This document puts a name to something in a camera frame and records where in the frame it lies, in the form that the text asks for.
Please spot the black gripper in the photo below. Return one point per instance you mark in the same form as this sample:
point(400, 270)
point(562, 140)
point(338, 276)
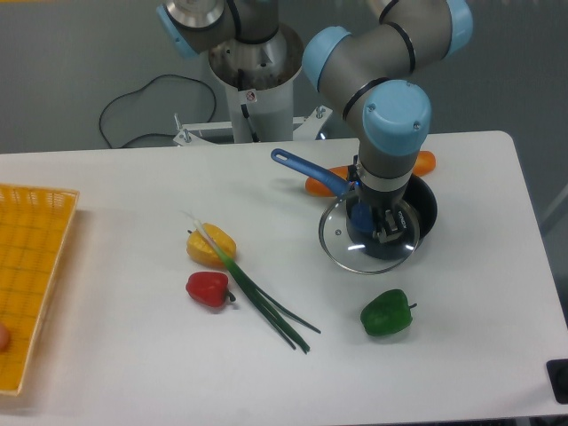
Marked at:
point(387, 227)

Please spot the glass lid with blue knob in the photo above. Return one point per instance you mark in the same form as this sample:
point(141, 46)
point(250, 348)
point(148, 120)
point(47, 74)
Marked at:
point(335, 238)

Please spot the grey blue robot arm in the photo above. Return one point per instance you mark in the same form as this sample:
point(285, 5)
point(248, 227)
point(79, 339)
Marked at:
point(364, 77)

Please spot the orange carrot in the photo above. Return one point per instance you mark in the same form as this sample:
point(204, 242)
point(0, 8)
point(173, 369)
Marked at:
point(425, 163)

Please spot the green bell pepper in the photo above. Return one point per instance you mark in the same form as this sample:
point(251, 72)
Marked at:
point(387, 314)

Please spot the green spring onion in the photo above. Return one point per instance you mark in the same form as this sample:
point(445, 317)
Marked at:
point(262, 301)

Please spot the red bell pepper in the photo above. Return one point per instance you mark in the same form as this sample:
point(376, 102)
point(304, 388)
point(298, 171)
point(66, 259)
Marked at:
point(209, 288)

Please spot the yellow bell pepper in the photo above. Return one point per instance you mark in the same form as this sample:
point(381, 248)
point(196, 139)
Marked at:
point(201, 252)

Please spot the black device at table edge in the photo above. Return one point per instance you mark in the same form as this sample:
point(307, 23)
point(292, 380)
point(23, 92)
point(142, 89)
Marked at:
point(558, 376)

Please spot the yellow woven basket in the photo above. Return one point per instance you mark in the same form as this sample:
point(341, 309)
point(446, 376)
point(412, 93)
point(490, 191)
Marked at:
point(35, 222)

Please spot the black pot with blue handle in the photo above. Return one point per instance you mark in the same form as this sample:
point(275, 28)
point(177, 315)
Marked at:
point(417, 193)

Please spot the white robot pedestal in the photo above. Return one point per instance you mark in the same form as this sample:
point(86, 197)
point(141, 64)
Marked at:
point(259, 87)

